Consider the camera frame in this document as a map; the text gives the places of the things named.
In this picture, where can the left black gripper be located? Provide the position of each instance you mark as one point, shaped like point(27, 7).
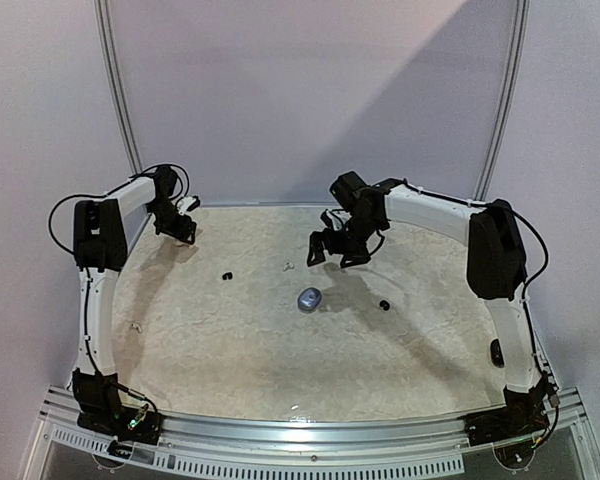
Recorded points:
point(181, 231)

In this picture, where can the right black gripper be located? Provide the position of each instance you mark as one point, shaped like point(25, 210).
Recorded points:
point(342, 242)

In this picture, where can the purple earbud charging case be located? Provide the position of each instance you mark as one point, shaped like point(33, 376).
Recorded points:
point(309, 299)

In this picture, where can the black oval charging case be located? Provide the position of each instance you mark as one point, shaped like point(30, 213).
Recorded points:
point(496, 354)

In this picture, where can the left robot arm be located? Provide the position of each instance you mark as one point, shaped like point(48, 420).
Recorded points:
point(100, 251)

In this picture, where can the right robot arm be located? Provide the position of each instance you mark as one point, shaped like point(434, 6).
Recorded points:
point(496, 269)

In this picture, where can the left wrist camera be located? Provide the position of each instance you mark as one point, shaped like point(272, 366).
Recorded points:
point(187, 204)

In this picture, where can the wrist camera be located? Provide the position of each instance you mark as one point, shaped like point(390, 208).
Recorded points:
point(187, 204)
point(332, 220)

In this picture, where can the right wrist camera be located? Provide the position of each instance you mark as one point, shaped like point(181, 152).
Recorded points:
point(332, 220)

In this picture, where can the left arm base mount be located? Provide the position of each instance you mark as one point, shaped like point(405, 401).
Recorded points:
point(141, 424)

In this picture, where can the aluminium front rail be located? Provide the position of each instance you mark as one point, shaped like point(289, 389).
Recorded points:
point(199, 447)

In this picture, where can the left aluminium frame post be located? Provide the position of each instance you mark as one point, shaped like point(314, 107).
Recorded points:
point(112, 68)

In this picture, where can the aluminium frame post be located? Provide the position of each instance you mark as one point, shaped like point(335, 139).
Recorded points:
point(112, 68)
point(506, 95)

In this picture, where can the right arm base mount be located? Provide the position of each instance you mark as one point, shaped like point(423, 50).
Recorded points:
point(522, 414)

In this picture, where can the right aluminium frame post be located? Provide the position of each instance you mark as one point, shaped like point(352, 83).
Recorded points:
point(506, 95)

